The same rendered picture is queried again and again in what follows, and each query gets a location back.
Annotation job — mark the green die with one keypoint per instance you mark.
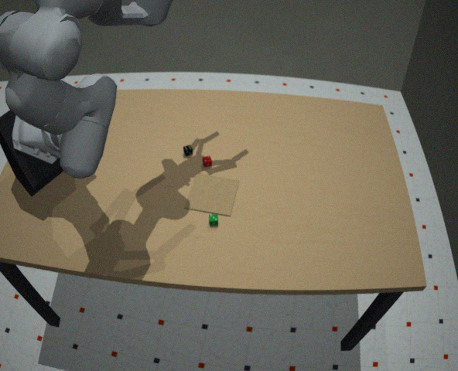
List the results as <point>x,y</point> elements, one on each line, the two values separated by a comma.
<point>213,219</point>

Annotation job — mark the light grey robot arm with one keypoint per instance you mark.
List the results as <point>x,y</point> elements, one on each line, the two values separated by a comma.
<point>39,50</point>

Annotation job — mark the tan flat mat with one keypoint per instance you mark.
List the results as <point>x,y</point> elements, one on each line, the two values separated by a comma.
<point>212,194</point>

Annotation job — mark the black die with white pips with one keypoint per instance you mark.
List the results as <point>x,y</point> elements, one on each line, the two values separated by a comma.
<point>188,150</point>

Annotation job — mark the red die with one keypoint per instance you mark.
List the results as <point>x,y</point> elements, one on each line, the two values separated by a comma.
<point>207,161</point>

